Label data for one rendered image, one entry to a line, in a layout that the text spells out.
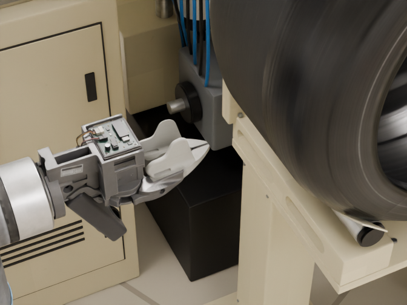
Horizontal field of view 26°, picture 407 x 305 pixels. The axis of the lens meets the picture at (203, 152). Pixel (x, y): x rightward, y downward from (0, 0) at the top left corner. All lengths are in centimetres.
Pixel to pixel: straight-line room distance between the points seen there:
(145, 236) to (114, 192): 141
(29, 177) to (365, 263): 55
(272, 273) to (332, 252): 63
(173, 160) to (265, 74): 15
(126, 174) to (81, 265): 119
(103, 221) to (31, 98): 74
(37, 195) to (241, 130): 57
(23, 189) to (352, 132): 38
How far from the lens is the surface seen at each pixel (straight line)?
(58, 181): 102
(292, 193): 139
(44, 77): 179
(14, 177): 101
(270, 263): 191
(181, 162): 108
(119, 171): 102
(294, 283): 203
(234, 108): 149
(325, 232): 134
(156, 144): 109
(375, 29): 95
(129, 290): 234
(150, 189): 106
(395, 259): 140
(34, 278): 220
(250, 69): 108
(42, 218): 102
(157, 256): 240
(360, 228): 128
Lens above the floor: 188
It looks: 45 degrees down
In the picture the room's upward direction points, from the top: straight up
